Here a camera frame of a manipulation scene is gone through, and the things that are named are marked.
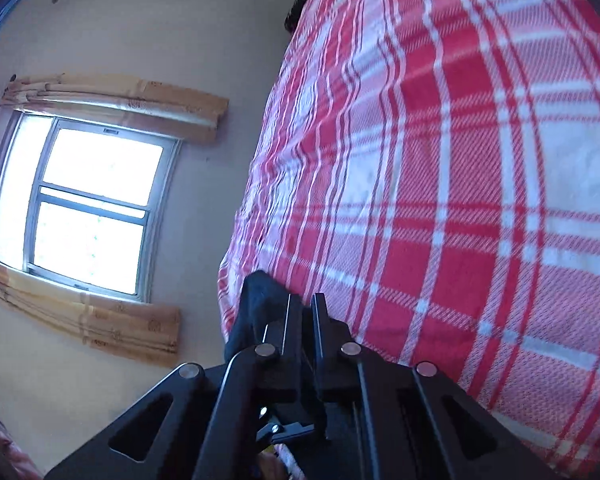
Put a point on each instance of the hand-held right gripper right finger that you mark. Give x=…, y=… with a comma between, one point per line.
x=331, y=350

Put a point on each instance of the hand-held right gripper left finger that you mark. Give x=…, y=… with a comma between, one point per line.
x=286, y=342

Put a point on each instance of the black pants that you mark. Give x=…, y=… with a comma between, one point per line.
x=252, y=300

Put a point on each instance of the beige patterned curtain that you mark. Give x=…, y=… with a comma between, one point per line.
x=130, y=102
x=105, y=322

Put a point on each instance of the red plaid bed sheet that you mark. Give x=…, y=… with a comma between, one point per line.
x=430, y=185

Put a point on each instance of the dark cloth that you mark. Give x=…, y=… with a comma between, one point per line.
x=296, y=7

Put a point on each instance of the aluminium frame window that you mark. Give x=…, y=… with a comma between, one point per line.
x=90, y=210

